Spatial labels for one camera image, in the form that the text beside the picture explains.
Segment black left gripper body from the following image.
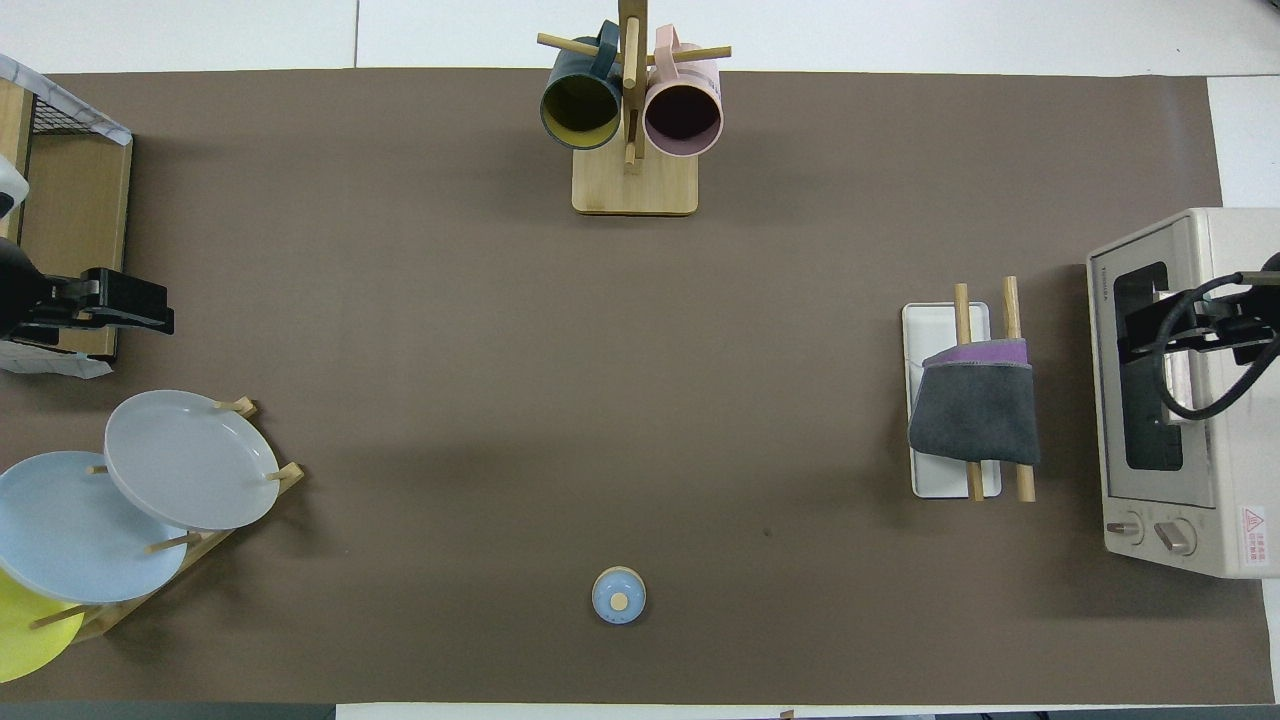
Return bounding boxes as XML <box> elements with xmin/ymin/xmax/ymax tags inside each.
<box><xmin>0</xmin><ymin>238</ymin><xmax>105</xmax><ymax>347</ymax></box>

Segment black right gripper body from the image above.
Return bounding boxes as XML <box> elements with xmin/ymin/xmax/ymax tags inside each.
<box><xmin>1185</xmin><ymin>249</ymin><xmax>1280</xmax><ymax>367</ymax></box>

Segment purple and grey towel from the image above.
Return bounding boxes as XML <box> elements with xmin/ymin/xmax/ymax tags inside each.
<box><xmin>907</xmin><ymin>338</ymin><xmax>1042</xmax><ymax>467</ymax></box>

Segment wooden plate rack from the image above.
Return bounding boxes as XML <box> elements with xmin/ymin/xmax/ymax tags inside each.
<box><xmin>28</xmin><ymin>397</ymin><xmax>307</xmax><ymax>644</ymax></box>

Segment white towel rack wooden bars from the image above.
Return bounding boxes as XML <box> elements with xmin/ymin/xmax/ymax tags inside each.
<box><xmin>901</xmin><ymin>276</ymin><xmax>1037</xmax><ymax>504</ymax></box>

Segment wooden shelf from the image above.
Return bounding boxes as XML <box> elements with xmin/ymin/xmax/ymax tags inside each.
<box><xmin>0</xmin><ymin>78</ymin><xmax>134</xmax><ymax>361</ymax></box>

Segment beige toaster oven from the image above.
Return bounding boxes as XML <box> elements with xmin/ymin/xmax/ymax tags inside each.
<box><xmin>1086</xmin><ymin>207</ymin><xmax>1280</xmax><ymax>581</ymax></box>

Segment grey plate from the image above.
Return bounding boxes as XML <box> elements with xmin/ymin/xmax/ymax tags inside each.
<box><xmin>104</xmin><ymin>390</ymin><xmax>282</xmax><ymax>532</ymax></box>

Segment light blue plate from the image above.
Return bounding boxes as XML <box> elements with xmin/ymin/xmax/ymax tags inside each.
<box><xmin>0</xmin><ymin>451</ymin><xmax>189</xmax><ymax>605</ymax></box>

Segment yellow plate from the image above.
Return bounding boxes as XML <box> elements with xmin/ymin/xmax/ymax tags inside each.
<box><xmin>0</xmin><ymin>568</ymin><xmax>87</xmax><ymax>685</ymax></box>

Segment brown table mat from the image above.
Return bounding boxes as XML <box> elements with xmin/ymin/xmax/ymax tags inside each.
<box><xmin>0</xmin><ymin>67</ymin><xmax>1273</xmax><ymax>706</ymax></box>

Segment dark teal mug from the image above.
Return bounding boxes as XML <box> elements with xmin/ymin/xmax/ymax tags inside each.
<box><xmin>540</xmin><ymin>20</ymin><xmax>626</xmax><ymax>151</ymax></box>

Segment wooden mug tree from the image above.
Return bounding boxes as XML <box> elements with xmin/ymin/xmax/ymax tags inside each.
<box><xmin>537</xmin><ymin>0</ymin><xmax>733</xmax><ymax>217</ymax></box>

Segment pink mug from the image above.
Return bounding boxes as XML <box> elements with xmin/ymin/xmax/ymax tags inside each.
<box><xmin>643</xmin><ymin>25</ymin><xmax>724</xmax><ymax>159</ymax></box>

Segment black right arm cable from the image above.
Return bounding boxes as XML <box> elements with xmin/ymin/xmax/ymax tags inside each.
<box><xmin>1155</xmin><ymin>270</ymin><xmax>1280</xmax><ymax>421</ymax></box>

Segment black wire basket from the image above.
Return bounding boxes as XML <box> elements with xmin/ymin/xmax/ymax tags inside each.
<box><xmin>22</xmin><ymin>90</ymin><xmax>77</xmax><ymax>137</ymax></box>

